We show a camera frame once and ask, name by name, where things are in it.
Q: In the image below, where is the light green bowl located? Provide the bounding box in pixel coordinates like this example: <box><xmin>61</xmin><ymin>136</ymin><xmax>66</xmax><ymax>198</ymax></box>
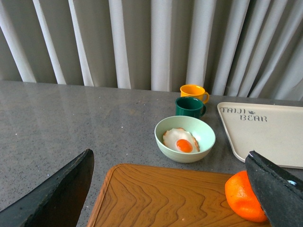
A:
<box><xmin>154</xmin><ymin>116</ymin><xmax>216</xmax><ymax>163</ymax></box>

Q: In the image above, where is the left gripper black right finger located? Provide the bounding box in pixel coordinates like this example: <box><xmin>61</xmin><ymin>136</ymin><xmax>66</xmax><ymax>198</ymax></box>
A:
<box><xmin>245</xmin><ymin>151</ymin><xmax>303</xmax><ymax>227</ymax></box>

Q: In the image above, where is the yellow mug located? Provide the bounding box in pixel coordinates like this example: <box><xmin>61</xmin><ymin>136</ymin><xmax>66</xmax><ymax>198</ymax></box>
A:
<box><xmin>180</xmin><ymin>84</ymin><xmax>209</xmax><ymax>104</ymax></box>

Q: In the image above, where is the toy fried egg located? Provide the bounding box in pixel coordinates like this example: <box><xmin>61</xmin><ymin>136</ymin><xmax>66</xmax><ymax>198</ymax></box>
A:
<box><xmin>162</xmin><ymin>128</ymin><xmax>200</xmax><ymax>153</ymax></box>

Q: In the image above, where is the dark green mug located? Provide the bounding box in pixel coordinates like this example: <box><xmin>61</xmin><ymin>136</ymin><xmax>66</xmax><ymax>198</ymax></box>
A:
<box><xmin>175</xmin><ymin>96</ymin><xmax>206</xmax><ymax>119</ymax></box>

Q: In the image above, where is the grey curtain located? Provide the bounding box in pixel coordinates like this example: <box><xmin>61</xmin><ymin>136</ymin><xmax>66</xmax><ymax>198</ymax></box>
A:
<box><xmin>0</xmin><ymin>0</ymin><xmax>303</xmax><ymax>101</ymax></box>

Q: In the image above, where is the cream bear tray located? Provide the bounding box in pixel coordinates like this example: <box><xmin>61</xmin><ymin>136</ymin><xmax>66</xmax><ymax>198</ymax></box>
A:
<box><xmin>217</xmin><ymin>102</ymin><xmax>303</xmax><ymax>169</ymax></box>

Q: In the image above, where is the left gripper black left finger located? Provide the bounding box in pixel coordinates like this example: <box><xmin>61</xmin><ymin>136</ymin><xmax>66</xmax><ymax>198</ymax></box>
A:
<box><xmin>0</xmin><ymin>149</ymin><xmax>94</xmax><ymax>227</ymax></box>

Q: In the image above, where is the orange mandarin fruit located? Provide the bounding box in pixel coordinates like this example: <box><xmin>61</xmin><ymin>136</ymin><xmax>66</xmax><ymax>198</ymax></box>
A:
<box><xmin>225</xmin><ymin>170</ymin><xmax>267</xmax><ymax>222</ymax></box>

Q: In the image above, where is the wooden cutting board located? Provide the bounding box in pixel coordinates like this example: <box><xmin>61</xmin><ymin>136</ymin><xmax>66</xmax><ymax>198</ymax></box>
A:
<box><xmin>88</xmin><ymin>164</ymin><xmax>258</xmax><ymax>227</ymax></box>

